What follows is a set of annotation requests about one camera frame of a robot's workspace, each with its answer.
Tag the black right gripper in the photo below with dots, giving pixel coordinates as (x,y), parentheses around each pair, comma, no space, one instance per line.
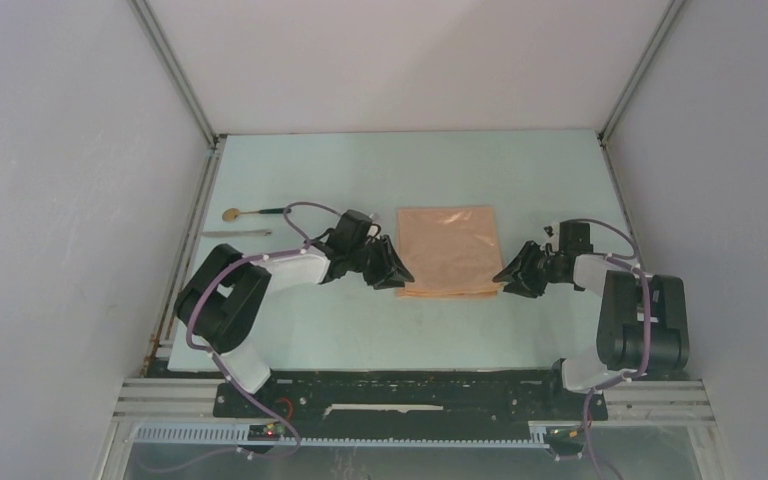
(522,265)

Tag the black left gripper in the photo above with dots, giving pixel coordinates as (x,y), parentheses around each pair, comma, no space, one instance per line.
(388,262)

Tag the peach cloth napkin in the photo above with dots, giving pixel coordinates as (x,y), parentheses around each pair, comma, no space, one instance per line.
(452,252)

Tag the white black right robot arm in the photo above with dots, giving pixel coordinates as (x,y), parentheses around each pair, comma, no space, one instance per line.
(642,326)

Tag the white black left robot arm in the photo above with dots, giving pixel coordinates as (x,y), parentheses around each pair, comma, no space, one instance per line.
(221,301)

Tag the silver table knife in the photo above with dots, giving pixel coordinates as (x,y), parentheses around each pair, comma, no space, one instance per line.
(236,233)

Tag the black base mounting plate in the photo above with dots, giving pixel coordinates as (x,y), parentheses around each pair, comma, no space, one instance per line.
(434,405)

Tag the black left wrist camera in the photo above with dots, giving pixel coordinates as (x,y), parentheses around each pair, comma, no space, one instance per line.
(353,232)

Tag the aluminium frame rail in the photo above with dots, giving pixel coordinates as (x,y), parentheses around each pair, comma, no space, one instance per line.
(166,399)

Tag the white toothed cable duct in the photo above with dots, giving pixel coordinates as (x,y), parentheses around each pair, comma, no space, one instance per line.
(245,435)

